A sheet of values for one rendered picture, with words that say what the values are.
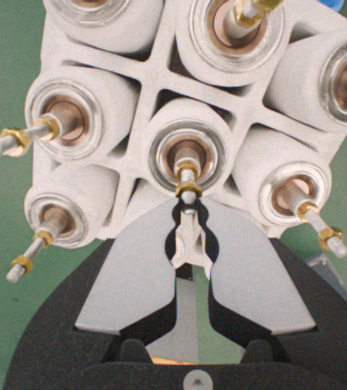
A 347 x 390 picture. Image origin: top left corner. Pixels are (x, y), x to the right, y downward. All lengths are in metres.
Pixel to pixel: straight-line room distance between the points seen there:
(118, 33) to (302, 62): 0.16
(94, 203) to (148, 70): 0.16
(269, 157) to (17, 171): 0.55
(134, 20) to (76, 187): 0.17
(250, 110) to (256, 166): 0.08
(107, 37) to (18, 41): 0.36
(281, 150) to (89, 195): 0.21
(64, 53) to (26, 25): 0.26
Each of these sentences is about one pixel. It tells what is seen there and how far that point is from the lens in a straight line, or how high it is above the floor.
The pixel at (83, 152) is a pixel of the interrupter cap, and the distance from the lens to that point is 0.23.
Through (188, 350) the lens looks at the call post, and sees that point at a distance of 0.37.
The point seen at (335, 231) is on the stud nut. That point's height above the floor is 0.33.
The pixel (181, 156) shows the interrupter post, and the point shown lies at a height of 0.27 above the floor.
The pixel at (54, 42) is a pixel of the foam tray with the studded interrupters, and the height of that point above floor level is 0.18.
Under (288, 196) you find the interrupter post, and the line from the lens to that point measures 0.24.
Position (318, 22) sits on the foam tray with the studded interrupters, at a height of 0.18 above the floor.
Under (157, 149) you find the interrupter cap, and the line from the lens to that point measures 0.21.
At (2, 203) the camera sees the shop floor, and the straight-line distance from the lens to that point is 0.71.
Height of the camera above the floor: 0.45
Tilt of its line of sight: 62 degrees down
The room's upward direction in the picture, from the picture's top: 176 degrees counter-clockwise
